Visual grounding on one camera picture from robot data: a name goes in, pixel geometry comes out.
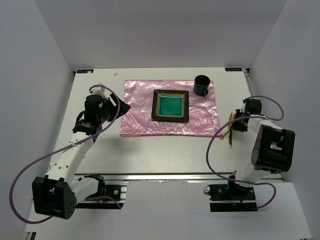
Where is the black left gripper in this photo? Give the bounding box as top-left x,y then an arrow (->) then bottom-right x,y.
97,92 -> 131,123

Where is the gold knife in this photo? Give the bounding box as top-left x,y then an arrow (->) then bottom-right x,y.
228,112 -> 234,148

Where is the green square ceramic plate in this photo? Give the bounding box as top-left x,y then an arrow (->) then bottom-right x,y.
151,89 -> 190,123

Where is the pink satin rose placemat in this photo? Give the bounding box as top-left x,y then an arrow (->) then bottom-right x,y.
120,79 -> 220,137

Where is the black mug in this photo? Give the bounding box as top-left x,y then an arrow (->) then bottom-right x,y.
193,75 -> 211,97

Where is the rose gold fork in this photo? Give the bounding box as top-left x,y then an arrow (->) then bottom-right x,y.
219,128 -> 233,141

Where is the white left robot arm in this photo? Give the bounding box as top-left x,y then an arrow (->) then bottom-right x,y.
32,93 -> 131,220

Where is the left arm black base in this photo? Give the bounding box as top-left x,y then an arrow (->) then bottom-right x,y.
71,174 -> 127,210

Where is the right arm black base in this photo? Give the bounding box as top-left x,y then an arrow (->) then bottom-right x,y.
203,184 -> 258,213

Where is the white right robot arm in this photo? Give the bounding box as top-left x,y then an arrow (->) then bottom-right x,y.
225,97 -> 296,200

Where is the blue label right corner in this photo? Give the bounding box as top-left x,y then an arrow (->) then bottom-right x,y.
224,67 -> 243,72

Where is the blue label corner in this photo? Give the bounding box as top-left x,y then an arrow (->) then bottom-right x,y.
224,67 -> 243,72
76,69 -> 94,74

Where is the blue label left corner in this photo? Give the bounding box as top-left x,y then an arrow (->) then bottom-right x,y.
76,69 -> 94,74

